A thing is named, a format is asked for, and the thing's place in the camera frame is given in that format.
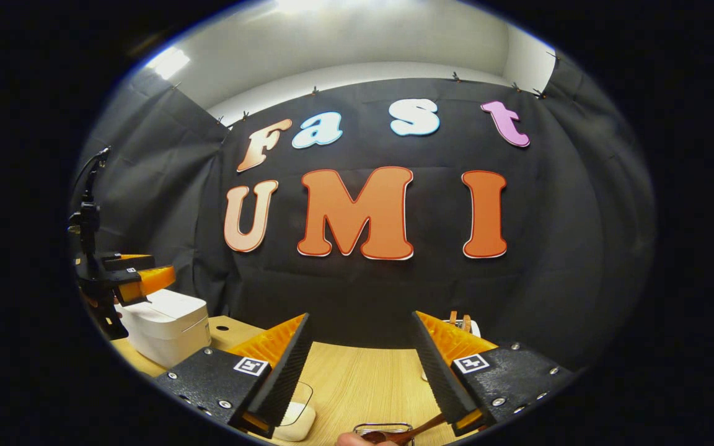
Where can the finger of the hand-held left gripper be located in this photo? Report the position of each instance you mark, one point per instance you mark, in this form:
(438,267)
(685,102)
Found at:
(146,282)
(131,262)

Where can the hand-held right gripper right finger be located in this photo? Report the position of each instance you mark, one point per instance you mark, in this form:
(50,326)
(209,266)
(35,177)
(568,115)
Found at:
(444,384)

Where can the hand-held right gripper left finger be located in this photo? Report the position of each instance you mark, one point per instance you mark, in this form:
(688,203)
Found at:
(276,384)

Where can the white rice cooker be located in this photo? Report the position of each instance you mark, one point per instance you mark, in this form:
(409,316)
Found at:
(165,322)

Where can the brown wooden spoon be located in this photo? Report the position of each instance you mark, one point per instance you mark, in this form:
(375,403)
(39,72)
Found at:
(406,433)

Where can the clear plastic rice container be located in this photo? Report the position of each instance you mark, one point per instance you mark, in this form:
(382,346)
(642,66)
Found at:
(300,415)

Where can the white toaster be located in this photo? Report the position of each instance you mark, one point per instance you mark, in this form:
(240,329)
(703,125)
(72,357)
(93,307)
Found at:
(476,327)

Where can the black backdrop cloth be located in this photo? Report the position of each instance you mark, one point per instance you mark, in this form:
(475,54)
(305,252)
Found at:
(332,297)

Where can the ceiling light panel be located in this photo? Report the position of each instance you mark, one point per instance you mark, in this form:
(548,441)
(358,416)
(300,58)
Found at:
(168,62)

